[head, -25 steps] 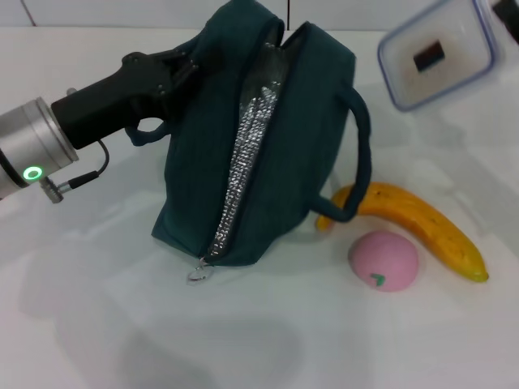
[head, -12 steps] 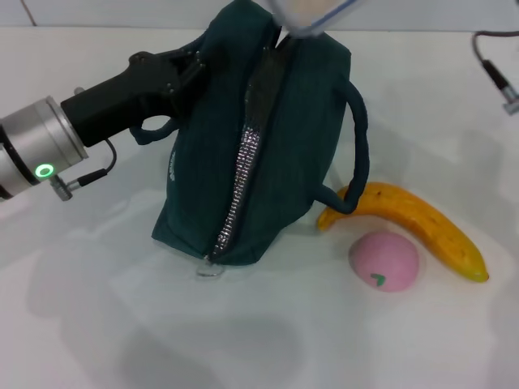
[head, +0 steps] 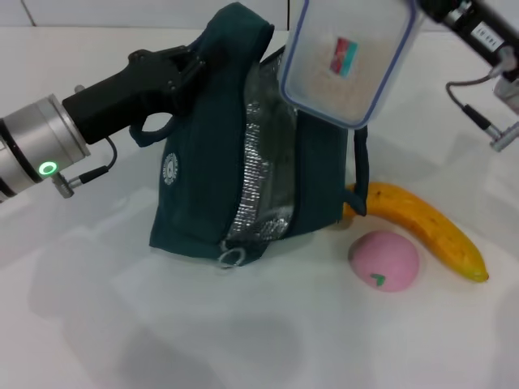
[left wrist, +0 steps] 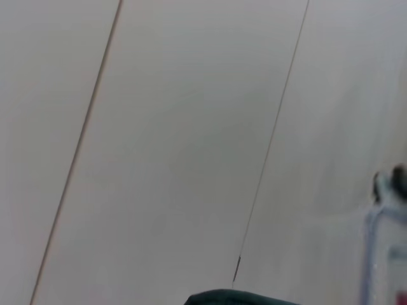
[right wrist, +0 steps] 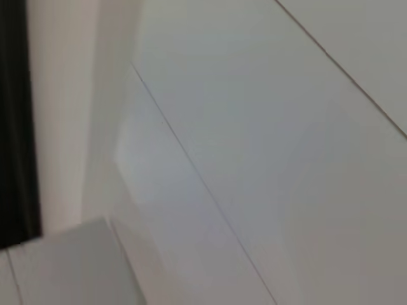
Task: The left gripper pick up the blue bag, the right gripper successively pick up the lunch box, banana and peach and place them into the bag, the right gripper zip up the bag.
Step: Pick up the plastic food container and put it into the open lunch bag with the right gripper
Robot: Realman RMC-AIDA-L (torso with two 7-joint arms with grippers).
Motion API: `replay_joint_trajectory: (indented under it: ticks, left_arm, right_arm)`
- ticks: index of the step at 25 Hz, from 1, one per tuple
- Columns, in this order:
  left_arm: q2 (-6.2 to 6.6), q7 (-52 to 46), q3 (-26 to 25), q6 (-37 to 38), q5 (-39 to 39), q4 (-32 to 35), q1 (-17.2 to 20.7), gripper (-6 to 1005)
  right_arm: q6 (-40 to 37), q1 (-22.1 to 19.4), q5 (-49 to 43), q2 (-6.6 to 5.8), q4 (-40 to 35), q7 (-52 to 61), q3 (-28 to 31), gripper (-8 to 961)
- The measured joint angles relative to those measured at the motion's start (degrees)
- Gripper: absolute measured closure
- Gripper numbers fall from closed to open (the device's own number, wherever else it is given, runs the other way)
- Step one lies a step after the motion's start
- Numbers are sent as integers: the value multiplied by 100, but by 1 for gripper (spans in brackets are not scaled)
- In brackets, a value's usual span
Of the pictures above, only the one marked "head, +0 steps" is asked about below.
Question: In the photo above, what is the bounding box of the metal zipper pull ring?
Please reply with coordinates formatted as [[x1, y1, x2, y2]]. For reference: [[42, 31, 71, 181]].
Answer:
[[218, 247, 247, 269]]

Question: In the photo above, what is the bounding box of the pink peach toy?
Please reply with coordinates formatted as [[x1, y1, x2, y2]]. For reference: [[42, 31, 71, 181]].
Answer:
[[348, 230, 421, 293]]

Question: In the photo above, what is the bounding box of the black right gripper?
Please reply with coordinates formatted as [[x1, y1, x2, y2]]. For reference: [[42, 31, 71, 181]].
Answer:
[[417, 0, 519, 73]]

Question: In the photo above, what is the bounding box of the dark teal insulated lunch bag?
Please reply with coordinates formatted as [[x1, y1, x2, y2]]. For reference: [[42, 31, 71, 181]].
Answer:
[[128, 2, 372, 271]]

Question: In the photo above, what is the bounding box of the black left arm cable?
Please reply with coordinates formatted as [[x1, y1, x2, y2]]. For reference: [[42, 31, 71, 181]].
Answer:
[[52, 135, 118, 199]]

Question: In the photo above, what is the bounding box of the yellow banana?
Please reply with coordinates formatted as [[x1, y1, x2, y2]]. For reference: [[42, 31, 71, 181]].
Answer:
[[342, 182, 491, 284]]

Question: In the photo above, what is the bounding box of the clear container with blue rim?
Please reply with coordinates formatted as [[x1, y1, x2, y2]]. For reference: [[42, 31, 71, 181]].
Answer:
[[280, 0, 425, 130]]

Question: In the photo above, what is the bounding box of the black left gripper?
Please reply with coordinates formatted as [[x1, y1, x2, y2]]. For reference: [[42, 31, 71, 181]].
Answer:
[[61, 44, 227, 146]]

